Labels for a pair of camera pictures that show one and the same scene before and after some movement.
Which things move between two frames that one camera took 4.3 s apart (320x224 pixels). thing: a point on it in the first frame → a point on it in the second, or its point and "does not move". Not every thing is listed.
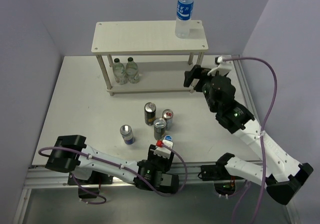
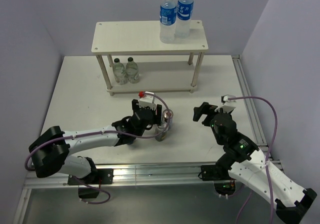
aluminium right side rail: x=245 y=89 does not move
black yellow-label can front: x=159 y=125 does not move
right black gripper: x=197 y=72 → x=205 y=108
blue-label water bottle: x=168 y=137 → x=168 y=16
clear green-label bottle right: x=132 y=71 does not move
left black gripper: x=151 y=155 → x=156 y=119
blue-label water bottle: x=184 y=14 does not move
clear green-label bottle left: x=119 y=72 does not move
